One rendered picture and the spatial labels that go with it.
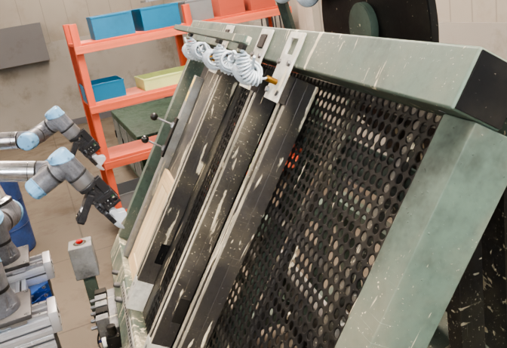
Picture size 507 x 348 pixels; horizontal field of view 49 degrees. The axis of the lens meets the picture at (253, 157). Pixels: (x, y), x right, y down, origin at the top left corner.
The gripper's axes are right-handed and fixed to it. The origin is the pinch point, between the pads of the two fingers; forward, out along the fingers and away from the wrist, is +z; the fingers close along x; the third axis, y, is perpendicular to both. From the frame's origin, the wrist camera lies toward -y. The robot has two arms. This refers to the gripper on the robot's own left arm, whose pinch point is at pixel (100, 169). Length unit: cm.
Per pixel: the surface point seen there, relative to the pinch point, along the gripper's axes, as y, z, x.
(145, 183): 9.8, 27.1, 20.6
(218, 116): 51, -2, -59
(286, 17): 122, 7, 14
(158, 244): 1, 23, -57
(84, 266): -42, 38, 17
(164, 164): 23.8, 17.6, -4.0
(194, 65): 68, -5, 18
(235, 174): 38, 1, -103
